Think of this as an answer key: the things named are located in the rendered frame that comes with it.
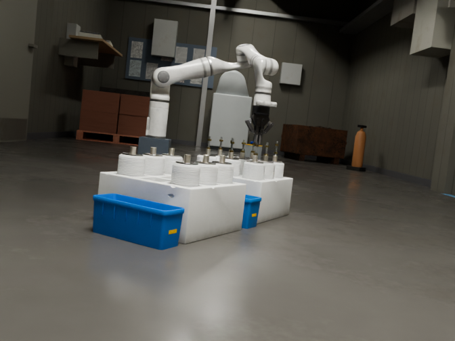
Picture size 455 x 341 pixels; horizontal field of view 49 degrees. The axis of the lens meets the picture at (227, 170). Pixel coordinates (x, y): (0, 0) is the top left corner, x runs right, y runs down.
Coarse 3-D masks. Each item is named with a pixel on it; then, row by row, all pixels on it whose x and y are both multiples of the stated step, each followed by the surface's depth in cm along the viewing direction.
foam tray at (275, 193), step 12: (240, 180) 213; (252, 180) 211; (264, 180) 217; (276, 180) 225; (288, 180) 238; (252, 192) 211; (264, 192) 213; (276, 192) 226; (288, 192) 241; (264, 204) 215; (276, 204) 228; (288, 204) 243; (264, 216) 217; (276, 216) 230
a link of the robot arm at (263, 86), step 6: (258, 60) 212; (264, 60) 212; (258, 66) 212; (264, 66) 212; (258, 72) 212; (258, 78) 213; (258, 84) 214; (264, 84) 213; (270, 84) 214; (258, 90) 214; (264, 90) 213; (270, 90) 214
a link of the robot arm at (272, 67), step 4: (256, 56) 222; (260, 56) 220; (264, 56) 222; (268, 60) 213; (272, 60) 213; (268, 64) 212; (272, 64) 212; (276, 64) 213; (268, 68) 212; (272, 68) 213; (276, 68) 213; (264, 72) 213; (268, 72) 214; (272, 72) 214; (276, 72) 215
